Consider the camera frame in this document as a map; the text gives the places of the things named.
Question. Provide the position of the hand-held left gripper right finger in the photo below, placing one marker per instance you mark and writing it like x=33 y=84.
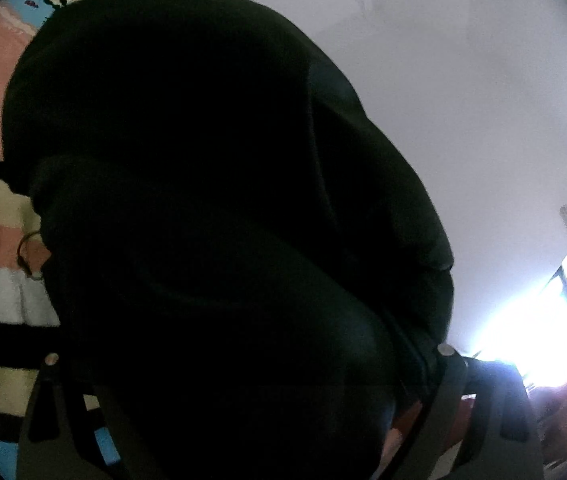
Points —
x=463 y=400

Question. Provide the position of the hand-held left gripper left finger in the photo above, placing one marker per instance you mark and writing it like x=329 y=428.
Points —
x=48 y=410

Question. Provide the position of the large black garment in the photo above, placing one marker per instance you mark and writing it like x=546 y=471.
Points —
x=203 y=210

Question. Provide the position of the bright window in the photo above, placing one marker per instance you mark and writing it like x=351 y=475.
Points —
x=528 y=330

